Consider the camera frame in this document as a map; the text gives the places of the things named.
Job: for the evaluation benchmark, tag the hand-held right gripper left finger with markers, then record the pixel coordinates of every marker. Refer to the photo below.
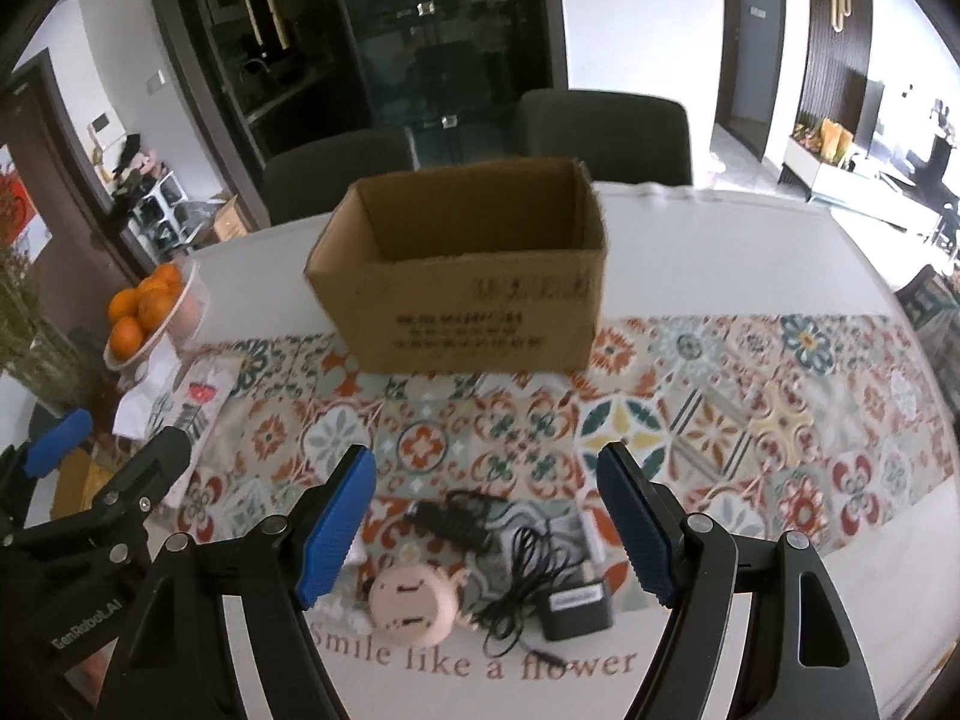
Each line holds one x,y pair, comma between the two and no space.
330,540

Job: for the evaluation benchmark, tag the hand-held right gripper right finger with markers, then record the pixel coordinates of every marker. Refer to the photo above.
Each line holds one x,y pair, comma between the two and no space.
637,532

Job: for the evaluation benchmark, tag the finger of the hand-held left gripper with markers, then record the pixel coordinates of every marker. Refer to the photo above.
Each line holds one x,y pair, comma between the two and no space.
56,444
161,461

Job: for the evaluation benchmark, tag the white plastic case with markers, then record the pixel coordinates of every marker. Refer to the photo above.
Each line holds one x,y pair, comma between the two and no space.
570,536

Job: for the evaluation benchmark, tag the brown cardboard box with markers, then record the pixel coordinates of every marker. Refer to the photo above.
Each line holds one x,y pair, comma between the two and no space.
465,307

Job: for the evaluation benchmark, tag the yellow packet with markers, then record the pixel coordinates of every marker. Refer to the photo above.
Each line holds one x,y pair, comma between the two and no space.
79,480

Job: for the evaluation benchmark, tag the printed white paper packet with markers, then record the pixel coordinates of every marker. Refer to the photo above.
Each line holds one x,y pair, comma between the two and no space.
150,397

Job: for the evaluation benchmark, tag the pink round device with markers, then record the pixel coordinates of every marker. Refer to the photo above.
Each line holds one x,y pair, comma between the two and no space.
409,604

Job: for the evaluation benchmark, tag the dried plant in vase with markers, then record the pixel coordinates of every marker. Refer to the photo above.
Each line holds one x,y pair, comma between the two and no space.
30,330

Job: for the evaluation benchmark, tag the orange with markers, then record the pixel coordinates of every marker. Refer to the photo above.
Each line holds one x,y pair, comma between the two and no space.
126,337
171,274
122,305
160,309
153,286

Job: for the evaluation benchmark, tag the clear fruit bowl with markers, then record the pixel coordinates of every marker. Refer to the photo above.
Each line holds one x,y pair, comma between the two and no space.
187,315

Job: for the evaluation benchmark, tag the white shelf rack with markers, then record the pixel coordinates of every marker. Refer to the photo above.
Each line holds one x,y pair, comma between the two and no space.
157,214

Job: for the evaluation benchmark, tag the brown wooden door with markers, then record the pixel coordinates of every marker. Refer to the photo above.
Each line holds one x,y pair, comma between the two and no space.
67,195

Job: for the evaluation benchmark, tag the small cardboard box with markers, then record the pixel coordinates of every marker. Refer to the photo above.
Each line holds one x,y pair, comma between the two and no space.
232,219

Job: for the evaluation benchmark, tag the dark upholstered chair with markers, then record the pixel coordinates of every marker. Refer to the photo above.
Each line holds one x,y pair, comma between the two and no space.
607,135
337,172

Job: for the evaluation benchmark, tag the wooden chair with cushion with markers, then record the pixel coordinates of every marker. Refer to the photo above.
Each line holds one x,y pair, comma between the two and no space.
934,300

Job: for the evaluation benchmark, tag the white low cabinet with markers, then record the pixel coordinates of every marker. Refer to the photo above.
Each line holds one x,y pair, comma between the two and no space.
855,184

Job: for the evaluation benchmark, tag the yellow bag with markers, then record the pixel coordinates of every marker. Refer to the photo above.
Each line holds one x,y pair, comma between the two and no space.
836,141

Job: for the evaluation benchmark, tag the dark glass cabinet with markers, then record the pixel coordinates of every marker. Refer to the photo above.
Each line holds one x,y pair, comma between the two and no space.
390,37

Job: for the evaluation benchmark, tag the red wall poster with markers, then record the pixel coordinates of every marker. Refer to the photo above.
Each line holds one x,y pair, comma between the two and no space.
15,206

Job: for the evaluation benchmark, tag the gold wall ornament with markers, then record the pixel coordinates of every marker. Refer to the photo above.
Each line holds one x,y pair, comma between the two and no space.
840,0

